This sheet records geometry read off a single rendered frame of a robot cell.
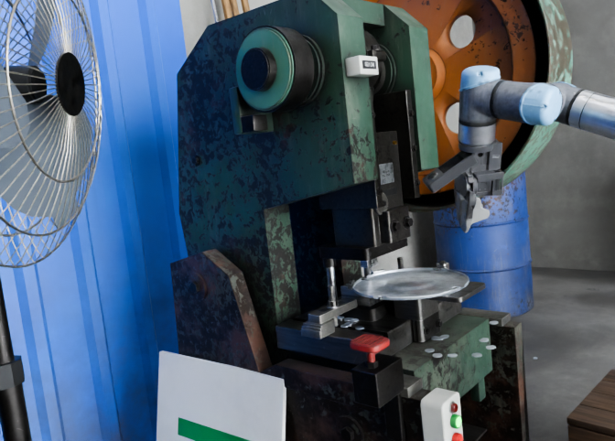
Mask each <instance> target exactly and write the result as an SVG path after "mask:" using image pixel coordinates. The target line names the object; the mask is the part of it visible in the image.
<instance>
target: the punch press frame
mask: <svg viewBox="0 0 615 441"><path fill-rule="evenodd" d="M265 25H268V26H275V27H288V28H292V29H294V30H295V31H297V32H298V33H300V34H301V35H302V36H303V37H304V38H305V40H306V41H307V43H308V44H309V46H310V49H311V52H312V55H313V60H314V80H313V83H312V87H311V90H310V92H309V94H308V96H307V98H306V99H305V100H304V102H303V103H302V104H301V105H300V106H299V107H297V108H296V109H295V110H293V111H290V112H285V113H272V117H273V126H274V131H273V132H269V133H260V134H235V133H234V128H233V120H232V107H231V99H230V92H229V89H230V88H232V87H237V86H238V85H237V80H236V73H235V65H236V58H237V53H238V50H239V47H240V46H241V44H242V42H243V39H244V38H245V36H246V35H247V34H248V33H249V32H250V31H251V30H253V29H254V28H256V27H259V26H265ZM364 30H365V31H367V32H369V33H370V34H372V35H373V36H374V38H375V39H376V41H377V42H378V44H379V46H380V49H381V50H382V51H385V53H386V60H385V61H384V62H383V63H384V66H385V80H384V83H383V87H382V88H381V89H380V90H379V91H378V92H377V93H375V94H374V95H379V94H384V93H389V92H395V91H404V90H410V91H411V99H412V109H413V111H414V113H415V114H414V115H413V119H414V130H415V145H416V146H417V150H416V161H417V171H418V173H419V172H422V171H426V170H429V169H432V168H436V167H439V164H438V153H437V133H436V122H435V111H434V100H433V89H432V78H431V67H430V57H429V46H428V34H427V28H426V27H424V26H423V25H422V24H421V23H420V22H418V21H417V20H416V19H415V18H413V17H412V16H411V15H410V14H408V13H407V12H406V11H405V10H404V9H403V8H400V7H395V6H390V5H383V4H378V3H374V2H369V1H364V0H277V1H274V2H272V3H270V4H267V5H262V6H260V7H257V8H255V9H252V10H250V11H247V12H244V13H241V14H239V15H237V16H232V17H230V18H227V19H224V20H222V21H220V22H217V23H214V24H211V25H209V26H207V27H206V29H205V30H204V32H203V33H202V35H201V37H200V39H199V40H198V42H197V44H196V45H195V47H194V48H193V50H192V51H191V52H190V54H189V56H188V57H187V59H186V61H185V62H184V64H183V65H182V67H181V69H180V70H179V72H178V74H177V86H178V201H179V216H180V220H181V225H182V230H183V234H184V239H185V244H186V248H187V252H188V256H191V255H194V254H197V253H202V252H206V251H208V250H212V249H217V250H218V251H219V252H220V253H222V254H223V255H224V256H225V257H226V258H227V259H228V260H230V261H231V262H232V263H233V264H234V265H235V266H237V267H238V268H239V269H240V270H241V271H242V272H243V277H244V280H245V283H246V285H247V288H248V291H249V294H250V297H251V299H252V303H253V306H254V311H255V314H256V316H257V319H258V322H259V325H260V328H261V331H262V334H263V337H264V342H265V345H266V347H267V350H268V353H269V357H270V360H271V362H272V365H273V366H274V365H276V364H277V363H279V362H281V361H283V360H286V359H293V360H301V361H304V362H308V363H313V364H317V365H321V366H325V367H329V368H333V369H337V370H341V371H348V372H351V369H353V368H354V367H356V366H358V365H355V364H350V363H346V362H342V361H337V360H330V359H325V358H321V357H317V356H312V355H308V354H304V353H300V352H295V351H291V350H283V349H279V348H278V346H277V338H276V331H275V326H277V325H279V324H281V323H283V322H286V321H288V320H289V319H291V320H294V317H297V316H300V315H302V314H304V313H307V312H308V311H310V310H312V309H315V308H317V307H321V306H323V305H325V303H327V302H328V300H329V293H328V278H327V270H326V268H325V267H324V265H323V258H320V254H319V246H321V245H324V244H327V243H330V242H335V233H334V225H333V216H332V210H321V209H320V205H319V196H320V195H324V194H327V193H330V192H333V191H337V190H341V189H344V188H349V187H353V186H356V185H360V184H363V183H366V182H370V181H373V180H376V179H378V172H377V162H376V153H375V143H374V133H373V124H372V106H371V96H370V86H369V77H366V78H359V77H347V74H346V65H345V59H347V58H351V57H355V56H366V48H365V38H364ZM336 265H337V266H335V267H334V269H335V277H336V287H337V295H338V297H340V296H341V291H340V287H341V286H342V285H346V284H347V283H348V282H349V281H350V280H354V281H355V280H359V279H360V278H362V275H361V263H360V261H354V260H340V259H336ZM440 328H441V331H440V332H438V333H437V334H436V335H435V336H438V337H440V336H442V335H449V337H448V338H447V339H442V340H432V339H431V338H430V339H428V340H426V341H424V342H416V341H414V342H413V343H411V344H409V345H408V346H406V347H405V348H403V349H401V350H399V351H398V352H396V353H395V354H394V355H392V356H395V357H399V358H402V363H403V374H405V375H410V376H415V377H418V378H422V382H423V388H421V389H425V390H429V391H433V390H434V389H436V388H440V389H444V390H449V391H452V392H457V393H459V399H460V398H461V397H462V396H463V395H464V394H466V393H467V392H468V391H469V390H470V397H471V400H472V401H475V402H481V401H482V400H483V399H484V398H485V396H486V393H485V381H484V377H485V376H486V375H487V374H489V373H490V372H491V371H492V357H491V350H488V349H486V346H490V345H491V334H490V322H489V319H488V318H486V317H473V316H464V315H455V316H454V317H452V318H451V319H449V320H448V321H446V322H444V323H443V324H442V326H441V327H440ZM482 338H487V339H489V341H487V342H480V341H479V339H482ZM425 349H434V350H435V351H433V352H425ZM476 352H477V353H480V354H482V356H481V357H477V358H475V357H472V356H471V354H472V353H476ZM434 353H441V354H442V357H440V358H435V357H433V354H434ZM454 353H455V354H458V356H457V357H448V354H454Z"/></svg>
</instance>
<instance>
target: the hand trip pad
mask: <svg viewBox="0 0 615 441"><path fill-rule="evenodd" d="M389 345H390V342H389V339H388V338H387V337H381V336H375V335H370V334H362V335H360V336H359V337H357V338H355V339H352V340H351V341H350V348H351V349H352V350H357V351H362V352H366V353H367V361H368V362H375V355H374V353H377V352H380V351H382V350H384V349H386V348H387V347H388V346H389Z"/></svg>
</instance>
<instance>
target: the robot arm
mask: <svg viewBox="0 0 615 441"><path fill-rule="evenodd" d="M500 78H501V76H500V70H499V69H498V68H496V67H492V66H473V67H468V68H466V69H464V70H463V71H462V73H461V82H460V89H459V133H458V140H459V149H460V150H461V151H460V152H459V153H458V154H456V155H455V156H453V157H451V158H450V159H449V160H448V161H447V162H445V163H444V164H443V165H441V166H440V167H438V168H436V169H435V170H434V171H432V172H431V173H429V174H428V175H427V176H425V177H423V182H424V183H425V185H426V186H427V187H428V189H429V190H430V191H431V192H432V193H435V192H437V191H438V190H440V189H441V188H443V187H444V186H446V184H448V183H449V182H451V181H452V180H453V179H454V181H455V183H454V197H455V206H456V210H457V216H458V220H459V226H460V228H461V229H462V230H463V231H464V232H465V233H466V232H468V231H469V228H470V225H471V224H472V223H475V222H478V221H482V220H485V219H487V218H488V217H489V216H490V211H489V210H486V209H484V208H483V205H482V204H481V201H480V199H479V198H476V196H483V197H484V196H497V195H502V187H503V176H504V172H503V171H501V162H502V142H498V140H497V139H496V138H495V132H496V119H497V118H498V119H503V120H509V121H515V122H519V123H525V124H530V125H549V124H551V123H552V122H553V121H555V122H558V123H561V124H566V125H570V126H572V127H576V128H578V129H581V130H584V131H587V132H591V133H593V134H598V135H602V136H605V137H608V138H610V139H613V140H615V97H611V96H608V95H604V94H600V93H597V92H593V91H587V90H583V89H579V88H577V87H576V86H574V85H572V84H570V83H567V82H562V81H559V82H553V83H547V82H519V81H506V80H500ZM501 179H502V182H501V189H500V180H501Z"/></svg>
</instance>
